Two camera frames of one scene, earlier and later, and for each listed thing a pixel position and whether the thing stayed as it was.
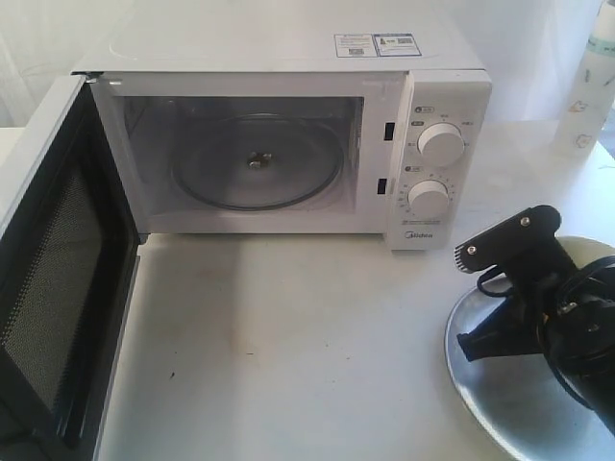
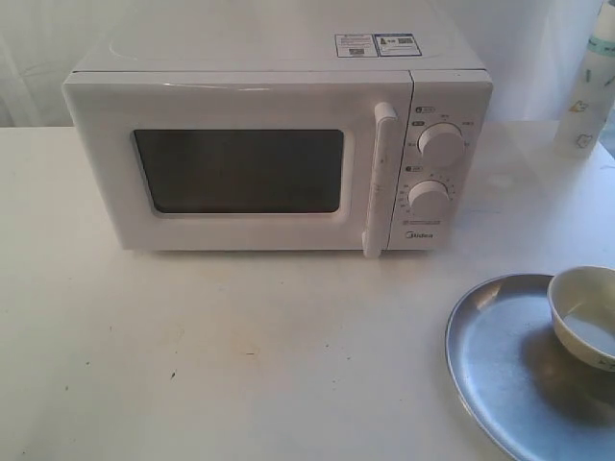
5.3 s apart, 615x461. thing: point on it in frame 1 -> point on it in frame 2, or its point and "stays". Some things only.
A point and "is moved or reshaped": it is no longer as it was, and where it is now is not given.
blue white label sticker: (395, 44) stays
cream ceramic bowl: (584, 251) is moved or reshaped
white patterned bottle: (592, 91) stays
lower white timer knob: (428, 198) stays
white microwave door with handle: (68, 261) -> (245, 160)
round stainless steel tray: (518, 399) stays
